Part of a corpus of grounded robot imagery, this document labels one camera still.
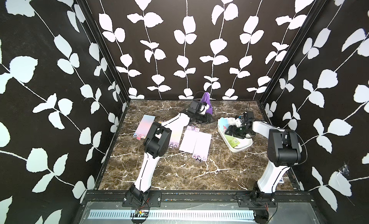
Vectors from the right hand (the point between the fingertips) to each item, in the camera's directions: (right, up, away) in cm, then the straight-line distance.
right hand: (228, 131), depth 98 cm
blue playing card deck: (+25, -26, -18) cm, 40 cm away
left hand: (-10, +8, -5) cm, 14 cm away
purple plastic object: (-15, +23, +2) cm, 28 cm away
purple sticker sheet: (-37, -5, 0) cm, 37 cm away
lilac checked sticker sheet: (-27, -6, 0) cm, 28 cm away
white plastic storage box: (-4, +5, 0) cm, 7 cm away
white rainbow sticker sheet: (+2, -7, -2) cm, 7 cm away
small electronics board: (-52, -38, -28) cm, 70 cm away
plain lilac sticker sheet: (-20, -12, -5) cm, 24 cm away
